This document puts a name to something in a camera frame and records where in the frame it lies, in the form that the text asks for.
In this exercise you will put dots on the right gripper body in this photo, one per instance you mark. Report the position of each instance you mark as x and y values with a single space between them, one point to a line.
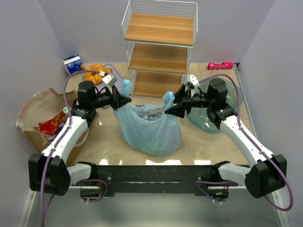
187 101

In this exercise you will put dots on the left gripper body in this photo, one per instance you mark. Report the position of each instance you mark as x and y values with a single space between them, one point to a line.
113 97

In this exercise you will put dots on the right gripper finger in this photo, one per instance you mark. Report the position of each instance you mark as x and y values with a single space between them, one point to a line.
179 95
177 110

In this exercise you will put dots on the light blue plastic bag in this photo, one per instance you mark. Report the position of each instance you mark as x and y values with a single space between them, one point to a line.
148 129

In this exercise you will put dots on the green label water bottle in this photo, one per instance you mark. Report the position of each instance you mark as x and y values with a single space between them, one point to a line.
66 112

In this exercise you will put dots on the red candy bag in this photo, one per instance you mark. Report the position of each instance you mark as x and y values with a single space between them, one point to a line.
50 129

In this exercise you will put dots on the brown paper grocery bag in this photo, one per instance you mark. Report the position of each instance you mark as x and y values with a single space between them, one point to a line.
42 107

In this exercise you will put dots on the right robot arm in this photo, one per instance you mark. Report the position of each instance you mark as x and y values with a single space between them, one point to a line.
266 172

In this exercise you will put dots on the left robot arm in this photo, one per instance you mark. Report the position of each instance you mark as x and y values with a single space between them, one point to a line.
48 171

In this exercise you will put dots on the clear green food container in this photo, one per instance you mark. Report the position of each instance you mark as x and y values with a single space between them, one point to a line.
199 117

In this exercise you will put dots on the lavender cutting board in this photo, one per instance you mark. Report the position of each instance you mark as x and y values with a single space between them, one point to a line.
119 82

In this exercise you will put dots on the bread slice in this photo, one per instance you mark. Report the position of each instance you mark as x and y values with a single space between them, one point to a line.
108 70

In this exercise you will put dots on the glazed bundt cake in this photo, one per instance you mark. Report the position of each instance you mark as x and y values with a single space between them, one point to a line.
92 76

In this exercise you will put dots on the pink box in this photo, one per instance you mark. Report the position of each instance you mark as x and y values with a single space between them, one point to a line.
220 66

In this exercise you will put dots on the blue white milk carton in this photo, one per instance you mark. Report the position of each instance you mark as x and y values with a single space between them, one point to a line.
73 64

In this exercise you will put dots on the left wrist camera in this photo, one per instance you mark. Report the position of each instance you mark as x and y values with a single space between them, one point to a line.
109 81

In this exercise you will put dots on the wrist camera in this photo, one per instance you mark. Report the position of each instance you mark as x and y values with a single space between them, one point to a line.
109 81
191 81

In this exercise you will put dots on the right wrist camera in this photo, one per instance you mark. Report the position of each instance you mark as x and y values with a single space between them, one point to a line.
191 81

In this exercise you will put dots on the white wire wooden shelf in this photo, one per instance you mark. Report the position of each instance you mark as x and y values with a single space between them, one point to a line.
159 36

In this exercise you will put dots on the black base frame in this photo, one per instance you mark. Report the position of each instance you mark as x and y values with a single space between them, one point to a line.
198 180

